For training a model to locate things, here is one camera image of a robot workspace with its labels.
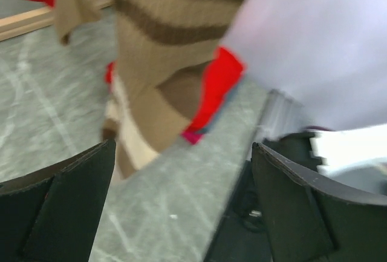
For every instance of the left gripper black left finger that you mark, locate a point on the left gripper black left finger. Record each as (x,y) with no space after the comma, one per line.
(53,214)

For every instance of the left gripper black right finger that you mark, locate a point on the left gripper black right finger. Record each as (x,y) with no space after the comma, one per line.
(310,217)

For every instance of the brown sock pair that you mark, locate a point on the brown sock pair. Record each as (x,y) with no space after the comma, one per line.
(164,22)

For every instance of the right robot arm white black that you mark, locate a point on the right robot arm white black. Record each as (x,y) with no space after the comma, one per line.
(355,158)

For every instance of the red folded towel stack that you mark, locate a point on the red folded towel stack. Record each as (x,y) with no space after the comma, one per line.
(162,91)

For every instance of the wooden clothes rack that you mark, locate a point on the wooden clothes rack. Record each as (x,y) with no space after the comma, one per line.
(33,20)

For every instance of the aluminium frame rail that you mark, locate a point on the aluminium frame rail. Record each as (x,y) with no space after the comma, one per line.
(280,116)

